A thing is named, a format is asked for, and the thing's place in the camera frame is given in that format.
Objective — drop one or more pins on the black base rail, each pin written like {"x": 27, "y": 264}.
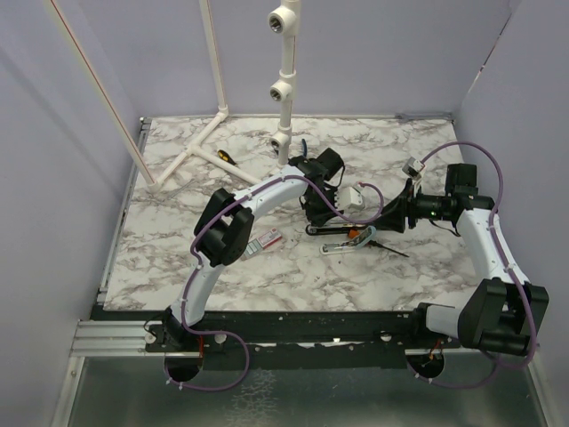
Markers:
{"x": 232, "y": 340}

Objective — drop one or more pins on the orange handled screwdriver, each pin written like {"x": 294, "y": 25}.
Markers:
{"x": 355, "y": 233}

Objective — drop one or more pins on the blue handled pliers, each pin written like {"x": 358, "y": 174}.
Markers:
{"x": 304, "y": 148}

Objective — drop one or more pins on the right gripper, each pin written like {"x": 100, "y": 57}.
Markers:
{"x": 406, "y": 205}

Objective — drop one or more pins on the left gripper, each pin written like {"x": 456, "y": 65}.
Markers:
{"x": 317, "y": 218}

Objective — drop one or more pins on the aluminium frame rail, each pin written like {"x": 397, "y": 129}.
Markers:
{"x": 105, "y": 334}

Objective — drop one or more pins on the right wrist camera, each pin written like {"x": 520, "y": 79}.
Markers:
{"x": 413, "y": 168}

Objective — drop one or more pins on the white pvc pipe frame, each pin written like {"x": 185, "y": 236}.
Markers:
{"x": 160, "y": 59}

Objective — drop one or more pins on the yellow black screwdriver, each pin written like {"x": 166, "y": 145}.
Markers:
{"x": 226, "y": 157}

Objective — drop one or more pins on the black stapler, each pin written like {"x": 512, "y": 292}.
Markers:
{"x": 337, "y": 228}

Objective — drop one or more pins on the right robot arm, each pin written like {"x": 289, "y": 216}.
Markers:
{"x": 505, "y": 309}

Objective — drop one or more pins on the red white staple box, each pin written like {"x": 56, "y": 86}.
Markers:
{"x": 262, "y": 242}

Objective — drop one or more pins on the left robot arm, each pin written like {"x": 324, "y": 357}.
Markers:
{"x": 223, "y": 230}

